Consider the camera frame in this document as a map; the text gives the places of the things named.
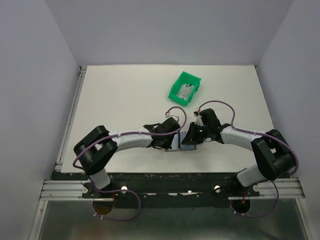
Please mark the aluminium left side rail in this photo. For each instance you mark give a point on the aluminium left side rail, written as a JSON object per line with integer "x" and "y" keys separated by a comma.
{"x": 60, "y": 157}

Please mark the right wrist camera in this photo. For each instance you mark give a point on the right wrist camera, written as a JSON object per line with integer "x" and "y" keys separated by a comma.
{"x": 198, "y": 119}

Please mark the aluminium rail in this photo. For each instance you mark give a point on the aluminium rail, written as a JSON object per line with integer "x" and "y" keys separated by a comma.
{"x": 60, "y": 190}
{"x": 60, "y": 157}

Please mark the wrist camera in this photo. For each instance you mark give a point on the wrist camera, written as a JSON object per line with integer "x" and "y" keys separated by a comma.
{"x": 198, "y": 119}
{"x": 168, "y": 115}

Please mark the green plastic bin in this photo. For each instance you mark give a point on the green plastic bin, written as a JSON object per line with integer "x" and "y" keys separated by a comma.
{"x": 184, "y": 78}

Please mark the grey card holder wallet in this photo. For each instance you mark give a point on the grey card holder wallet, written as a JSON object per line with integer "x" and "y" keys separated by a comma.
{"x": 177, "y": 146}

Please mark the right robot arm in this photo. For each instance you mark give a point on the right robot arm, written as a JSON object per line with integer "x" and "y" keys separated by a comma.
{"x": 273, "y": 158}

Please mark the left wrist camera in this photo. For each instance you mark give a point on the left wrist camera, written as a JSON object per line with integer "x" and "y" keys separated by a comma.
{"x": 168, "y": 115}

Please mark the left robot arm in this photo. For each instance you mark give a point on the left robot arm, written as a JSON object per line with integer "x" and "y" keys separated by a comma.
{"x": 95, "y": 150}

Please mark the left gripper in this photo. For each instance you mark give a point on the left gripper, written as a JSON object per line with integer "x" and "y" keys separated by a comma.
{"x": 167, "y": 146}

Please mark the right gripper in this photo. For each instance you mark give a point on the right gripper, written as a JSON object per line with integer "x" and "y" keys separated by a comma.
{"x": 191, "y": 138}

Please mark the aluminium front rail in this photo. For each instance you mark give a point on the aluminium front rail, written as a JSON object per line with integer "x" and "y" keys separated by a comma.
{"x": 60, "y": 190}

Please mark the cards in green bin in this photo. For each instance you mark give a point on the cards in green bin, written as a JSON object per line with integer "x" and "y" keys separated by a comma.
{"x": 185, "y": 91}

